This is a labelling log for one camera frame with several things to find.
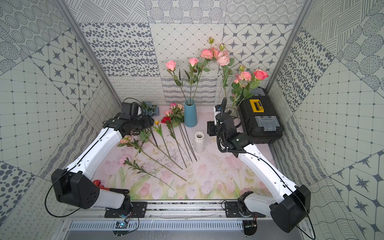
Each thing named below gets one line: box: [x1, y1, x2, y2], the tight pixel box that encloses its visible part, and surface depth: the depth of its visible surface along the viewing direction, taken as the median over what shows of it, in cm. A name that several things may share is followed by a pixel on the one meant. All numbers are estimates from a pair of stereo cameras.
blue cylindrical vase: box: [184, 99, 198, 128], surface depth 100 cm
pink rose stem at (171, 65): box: [165, 60, 187, 101], surface depth 85 cm
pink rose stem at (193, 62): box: [184, 57, 199, 104], surface depth 89 cm
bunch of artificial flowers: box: [117, 101, 198, 182], surface depth 100 cm
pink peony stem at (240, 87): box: [230, 65, 252, 109], surface depth 84 cm
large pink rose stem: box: [239, 69, 269, 104], surface depth 83 cm
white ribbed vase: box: [194, 131, 205, 154], surface depth 85 cm
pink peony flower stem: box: [192, 36, 219, 103], surface depth 85 cm
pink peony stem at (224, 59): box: [217, 44, 235, 102], surface depth 81 cm
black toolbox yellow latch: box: [239, 87, 285, 145], surface depth 92 cm
